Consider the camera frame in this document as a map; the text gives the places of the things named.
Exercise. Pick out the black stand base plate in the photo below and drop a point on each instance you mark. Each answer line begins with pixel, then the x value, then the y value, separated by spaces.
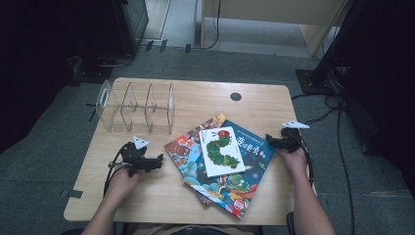
pixel 91 73

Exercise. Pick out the black cabinet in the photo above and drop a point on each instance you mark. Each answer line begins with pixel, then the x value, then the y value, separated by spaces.
pixel 132 23

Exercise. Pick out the beige wooden desk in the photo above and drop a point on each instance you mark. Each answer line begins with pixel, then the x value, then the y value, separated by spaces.
pixel 261 11

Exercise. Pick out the light blue animals picture book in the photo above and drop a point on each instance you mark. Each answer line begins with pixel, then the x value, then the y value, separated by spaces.
pixel 184 150

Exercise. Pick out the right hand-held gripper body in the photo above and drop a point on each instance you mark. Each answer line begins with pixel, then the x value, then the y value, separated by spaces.
pixel 290 140

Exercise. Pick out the person's left hand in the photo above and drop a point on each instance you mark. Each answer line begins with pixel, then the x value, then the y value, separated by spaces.
pixel 122 182

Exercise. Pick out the white caterpillar picture book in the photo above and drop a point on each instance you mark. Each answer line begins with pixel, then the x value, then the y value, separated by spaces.
pixel 221 153

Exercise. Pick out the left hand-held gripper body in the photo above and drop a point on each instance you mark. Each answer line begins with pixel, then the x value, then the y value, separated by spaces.
pixel 137 160

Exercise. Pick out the black chair armrest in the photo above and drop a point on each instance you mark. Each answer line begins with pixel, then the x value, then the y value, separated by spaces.
pixel 290 225

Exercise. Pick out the person's right hand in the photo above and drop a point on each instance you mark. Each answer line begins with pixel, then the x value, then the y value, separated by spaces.
pixel 296 163

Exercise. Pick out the black round table grommet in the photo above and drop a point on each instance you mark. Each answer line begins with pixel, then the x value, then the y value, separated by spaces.
pixel 235 96

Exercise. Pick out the dark blue monster picture book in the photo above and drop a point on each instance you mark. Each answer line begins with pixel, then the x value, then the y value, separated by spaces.
pixel 254 153

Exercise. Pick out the clear acrylic book rack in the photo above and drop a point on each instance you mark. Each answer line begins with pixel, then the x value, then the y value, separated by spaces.
pixel 137 107

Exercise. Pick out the black metal stand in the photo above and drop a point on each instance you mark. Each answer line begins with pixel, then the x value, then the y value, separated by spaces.
pixel 326 65

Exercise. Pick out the dark curtain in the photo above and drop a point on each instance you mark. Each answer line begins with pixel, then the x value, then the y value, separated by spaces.
pixel 391 81
pixel 26 65

